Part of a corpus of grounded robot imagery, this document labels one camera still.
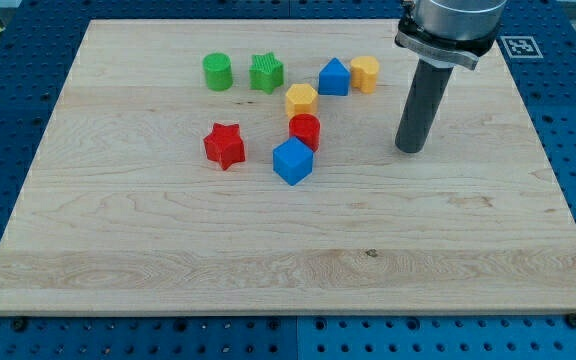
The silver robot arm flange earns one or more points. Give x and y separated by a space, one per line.
448 33

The blue triangle block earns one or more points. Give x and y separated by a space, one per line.
334 79

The yellow heart block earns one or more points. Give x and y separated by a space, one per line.
364 73

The blue cube block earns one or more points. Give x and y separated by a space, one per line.
292 160

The red cylinder block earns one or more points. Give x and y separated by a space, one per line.
306 127

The red star block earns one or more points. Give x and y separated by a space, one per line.
225 145

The yellow hexagon block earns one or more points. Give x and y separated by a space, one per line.
301 98

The light wooden board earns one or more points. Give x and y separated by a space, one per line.
122 214

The green star block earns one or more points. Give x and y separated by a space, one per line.
266 72

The green cylinder block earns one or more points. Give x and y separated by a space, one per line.
217 71

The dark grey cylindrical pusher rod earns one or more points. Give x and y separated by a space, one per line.
422 103

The white fiducial marker tag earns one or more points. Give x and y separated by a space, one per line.
521 47

